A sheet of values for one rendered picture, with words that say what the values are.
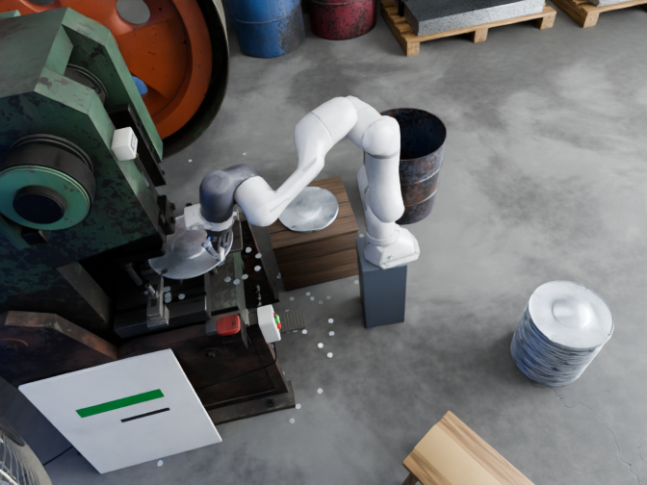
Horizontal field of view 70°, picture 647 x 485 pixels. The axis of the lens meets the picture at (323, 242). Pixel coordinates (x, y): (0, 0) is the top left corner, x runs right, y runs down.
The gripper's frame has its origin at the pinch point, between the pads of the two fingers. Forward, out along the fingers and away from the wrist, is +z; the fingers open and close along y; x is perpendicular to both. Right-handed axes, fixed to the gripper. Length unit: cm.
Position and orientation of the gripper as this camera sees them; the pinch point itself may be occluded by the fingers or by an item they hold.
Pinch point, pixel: (219, 252)
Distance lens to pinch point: 151.1
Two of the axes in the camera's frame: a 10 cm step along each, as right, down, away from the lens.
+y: 5.2, -6.9, 5.0
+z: -1.7, 4.9, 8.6
